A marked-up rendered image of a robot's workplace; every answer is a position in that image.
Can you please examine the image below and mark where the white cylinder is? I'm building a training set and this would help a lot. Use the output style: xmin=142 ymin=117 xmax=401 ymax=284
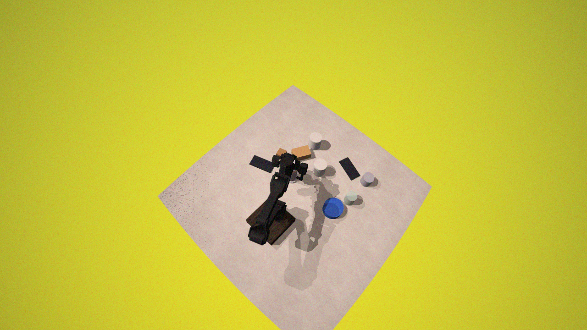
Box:
xmin=309 ymin=132 xmax=322 ymax=150
xmin=312 ymin=158 xmax=327 ymax=177

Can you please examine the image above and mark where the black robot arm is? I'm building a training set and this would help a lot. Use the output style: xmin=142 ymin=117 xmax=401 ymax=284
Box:
xmin=248 ymin=153 xmax=295 ymax=245

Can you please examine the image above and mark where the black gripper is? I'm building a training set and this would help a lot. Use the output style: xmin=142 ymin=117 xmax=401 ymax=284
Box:
xmin=271 ymin=155 xmax=308 ymax=175

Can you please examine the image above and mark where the dark blue short cylinder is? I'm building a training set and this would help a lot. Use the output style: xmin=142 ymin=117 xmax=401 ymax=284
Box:
xmin=322 ymin=198 xmax=343 ymax=219

